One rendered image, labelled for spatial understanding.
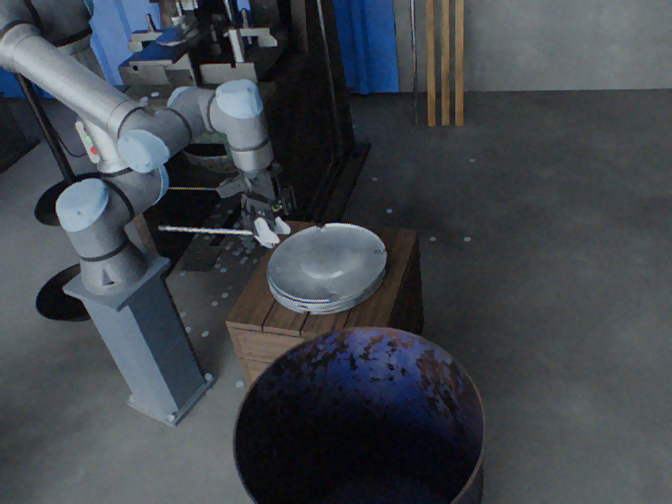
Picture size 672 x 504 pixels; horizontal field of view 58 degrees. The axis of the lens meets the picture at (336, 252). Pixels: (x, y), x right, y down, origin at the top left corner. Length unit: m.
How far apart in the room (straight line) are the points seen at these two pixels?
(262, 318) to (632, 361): 0.98
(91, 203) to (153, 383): 0.52
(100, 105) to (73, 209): 0.33
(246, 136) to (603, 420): 1.09
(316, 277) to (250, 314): 0.18
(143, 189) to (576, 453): 1.18
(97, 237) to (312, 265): 0.49
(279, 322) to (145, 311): 0.33
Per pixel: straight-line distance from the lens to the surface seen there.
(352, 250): 1.51
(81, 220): 1.41
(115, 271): 1.47
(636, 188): 2.45
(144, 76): 1.99
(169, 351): 1.65
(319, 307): 1.40
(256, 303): 1.48
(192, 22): 2.00
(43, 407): 2.01
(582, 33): 3.03
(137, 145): 1.08
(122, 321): 1.53
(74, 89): 1.18
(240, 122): 1.11
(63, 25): 1.37
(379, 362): 1.25
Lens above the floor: 1.33
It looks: 38 degrees down
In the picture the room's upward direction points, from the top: 10 degrees counter-clockwise
